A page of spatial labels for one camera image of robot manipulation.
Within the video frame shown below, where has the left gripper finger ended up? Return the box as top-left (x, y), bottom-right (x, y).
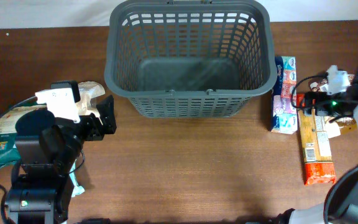
top-left (90, 98), bottom-right (104, 118)
top-left (100, 95), bottom-right (117, 134)

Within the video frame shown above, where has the brown clear snack bag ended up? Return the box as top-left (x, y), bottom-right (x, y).
top-left (308, 78), bottom-right (357, 138)

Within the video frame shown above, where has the Kleenex tissue multipack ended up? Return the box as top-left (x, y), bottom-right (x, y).
top-left (271, 56), bottom-right (298, 134)

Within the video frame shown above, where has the orange spaghetti packet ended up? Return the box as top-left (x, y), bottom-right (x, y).
top-left (297, 109), bottom-right (336, 185)

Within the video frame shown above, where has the green coffee bean bag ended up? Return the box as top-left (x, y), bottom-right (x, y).
top-left (0, 103), bottom-right (46, 169)

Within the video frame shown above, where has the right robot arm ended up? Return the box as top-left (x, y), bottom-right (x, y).
top-left (271, 65), bottom-right (358, 223)

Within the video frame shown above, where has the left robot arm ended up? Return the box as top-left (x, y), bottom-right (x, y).
top-left (5, 96), bottom-right (117, 223)

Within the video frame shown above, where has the beige paper pouch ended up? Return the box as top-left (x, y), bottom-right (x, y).
top-left (76, 81), bottom-right (106, 118)

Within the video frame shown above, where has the mint green wipes packet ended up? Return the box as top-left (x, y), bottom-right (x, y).
top-left (69, 172), bottom-right (85, 198)

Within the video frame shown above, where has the grey plastic basket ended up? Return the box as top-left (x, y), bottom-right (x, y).
top-left (104, 0), bottom-right (276, 118)

